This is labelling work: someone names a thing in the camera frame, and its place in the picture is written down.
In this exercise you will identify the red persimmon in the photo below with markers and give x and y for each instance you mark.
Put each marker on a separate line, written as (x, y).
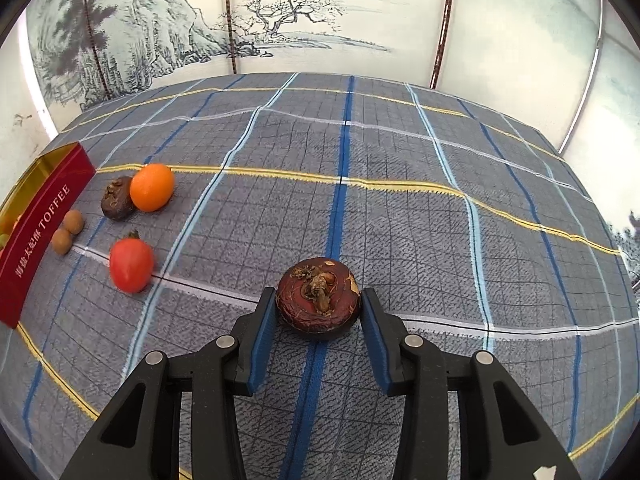
(131, 265)

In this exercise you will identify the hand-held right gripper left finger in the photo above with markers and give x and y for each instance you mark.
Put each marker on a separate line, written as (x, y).
(262, 340)

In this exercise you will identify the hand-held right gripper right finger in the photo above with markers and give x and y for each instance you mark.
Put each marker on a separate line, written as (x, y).
(377, 340)

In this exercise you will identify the oval light orange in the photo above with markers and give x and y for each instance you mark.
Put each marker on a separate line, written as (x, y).
(151, 186)

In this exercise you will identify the dark water chestnut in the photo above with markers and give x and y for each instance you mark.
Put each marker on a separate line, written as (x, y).
(317, 297)
(115, 201)

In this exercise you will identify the brown longan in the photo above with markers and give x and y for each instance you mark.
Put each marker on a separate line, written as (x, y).
(74, 221)
(62, 241)

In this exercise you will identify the red tin box gold inside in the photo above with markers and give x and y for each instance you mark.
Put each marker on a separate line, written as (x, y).
(45, 220)

